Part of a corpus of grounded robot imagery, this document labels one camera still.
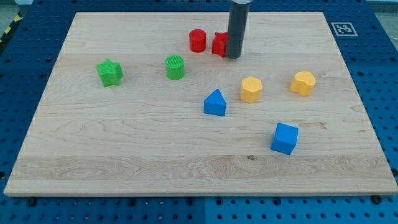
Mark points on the red star block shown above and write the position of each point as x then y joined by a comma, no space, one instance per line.
219,43

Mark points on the wooden board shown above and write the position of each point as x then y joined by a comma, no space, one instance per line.
149,136

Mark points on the green cylinder block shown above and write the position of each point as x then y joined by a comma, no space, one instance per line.
174,65

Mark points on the red cylinder block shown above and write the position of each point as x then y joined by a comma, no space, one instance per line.
197,40

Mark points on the blue triangle block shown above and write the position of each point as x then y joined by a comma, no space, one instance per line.
215,104

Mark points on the yellow heart block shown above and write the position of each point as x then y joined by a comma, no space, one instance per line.
303,83

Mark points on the yellow hexagon block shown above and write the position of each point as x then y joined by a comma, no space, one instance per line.
251,88

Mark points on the green star block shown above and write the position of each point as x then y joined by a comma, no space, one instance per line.
110,73

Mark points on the fiducial marker tag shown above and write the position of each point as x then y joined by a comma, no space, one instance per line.
344,29

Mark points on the blue cube block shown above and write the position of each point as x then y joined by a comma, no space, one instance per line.
285,138

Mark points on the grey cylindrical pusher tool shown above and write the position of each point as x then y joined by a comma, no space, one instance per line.
238,15

